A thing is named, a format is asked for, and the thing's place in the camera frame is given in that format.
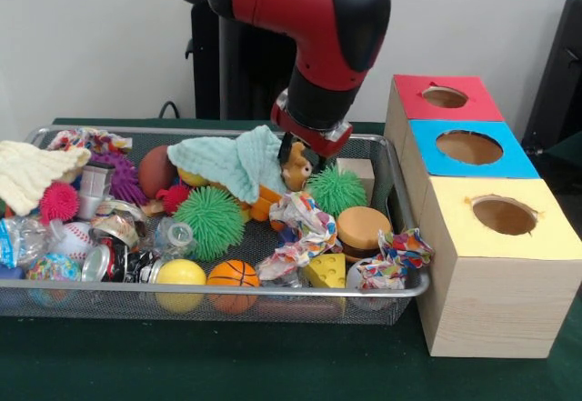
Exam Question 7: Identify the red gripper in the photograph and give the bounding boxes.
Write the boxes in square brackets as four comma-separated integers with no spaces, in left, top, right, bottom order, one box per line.
[271,99,354,173]

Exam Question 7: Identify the brown plush animal toy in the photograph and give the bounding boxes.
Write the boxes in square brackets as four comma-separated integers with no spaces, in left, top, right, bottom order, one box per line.
[280,142,315,193]

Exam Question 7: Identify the mint green cloth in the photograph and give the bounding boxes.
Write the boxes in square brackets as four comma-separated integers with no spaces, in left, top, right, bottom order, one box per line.
[166,125,287,204]

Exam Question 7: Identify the cream yellow cloth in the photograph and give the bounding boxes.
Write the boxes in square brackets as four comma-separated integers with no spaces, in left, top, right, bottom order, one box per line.
[0,140,92,218]

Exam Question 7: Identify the clear mesh bin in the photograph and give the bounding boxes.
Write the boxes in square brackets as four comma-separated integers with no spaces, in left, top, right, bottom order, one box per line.
[0,125,430,327]

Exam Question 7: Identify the wooden box with three holes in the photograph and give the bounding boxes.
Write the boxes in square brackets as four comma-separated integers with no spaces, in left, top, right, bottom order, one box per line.
[384,75,582,359]

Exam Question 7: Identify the green spiky ball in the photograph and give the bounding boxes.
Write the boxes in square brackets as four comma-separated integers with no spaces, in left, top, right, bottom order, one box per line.
[305,165,369,217]
[173,187,246,261]

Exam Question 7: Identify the light wooden cube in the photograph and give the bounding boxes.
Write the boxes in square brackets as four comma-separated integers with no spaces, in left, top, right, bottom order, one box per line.
[336,157,376,204]

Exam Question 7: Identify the orange yellow plastic toy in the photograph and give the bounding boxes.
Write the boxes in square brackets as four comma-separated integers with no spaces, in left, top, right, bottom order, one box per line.
[209,181,285,223]

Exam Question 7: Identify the colourful patterned fabric toy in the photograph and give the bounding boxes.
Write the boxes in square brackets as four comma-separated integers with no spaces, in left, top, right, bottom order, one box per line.
[255,192,339,281]

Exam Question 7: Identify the small basketball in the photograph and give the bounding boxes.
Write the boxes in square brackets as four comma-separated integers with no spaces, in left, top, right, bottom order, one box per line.
[335,206,393,262]

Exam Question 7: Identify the yellow cone toy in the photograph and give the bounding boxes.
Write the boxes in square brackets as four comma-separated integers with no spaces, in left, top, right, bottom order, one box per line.
[301,254,347,290]

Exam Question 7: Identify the colourful crinkled packet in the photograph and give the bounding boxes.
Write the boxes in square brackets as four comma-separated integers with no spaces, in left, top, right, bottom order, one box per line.
[350,228,434,290]

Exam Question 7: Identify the bright orange mini basketball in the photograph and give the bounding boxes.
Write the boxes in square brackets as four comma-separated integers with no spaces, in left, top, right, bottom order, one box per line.
[207,260,261,316]

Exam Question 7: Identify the brown toy football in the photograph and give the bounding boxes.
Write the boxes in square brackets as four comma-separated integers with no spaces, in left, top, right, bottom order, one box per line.
[138,145,178,199]

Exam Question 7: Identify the yellow ball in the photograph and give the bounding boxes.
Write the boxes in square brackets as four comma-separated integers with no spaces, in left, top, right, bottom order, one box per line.
[156,258,208,314]

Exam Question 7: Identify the purple spiky ball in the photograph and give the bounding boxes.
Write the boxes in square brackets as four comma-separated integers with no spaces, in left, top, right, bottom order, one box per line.
[91,151,146,206]

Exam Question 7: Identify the pink spiky ball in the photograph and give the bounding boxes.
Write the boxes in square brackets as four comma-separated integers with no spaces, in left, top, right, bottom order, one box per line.
[39,181,81,225]

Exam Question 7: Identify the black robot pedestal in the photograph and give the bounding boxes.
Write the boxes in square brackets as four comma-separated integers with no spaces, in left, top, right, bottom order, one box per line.
[176,0,315,122]

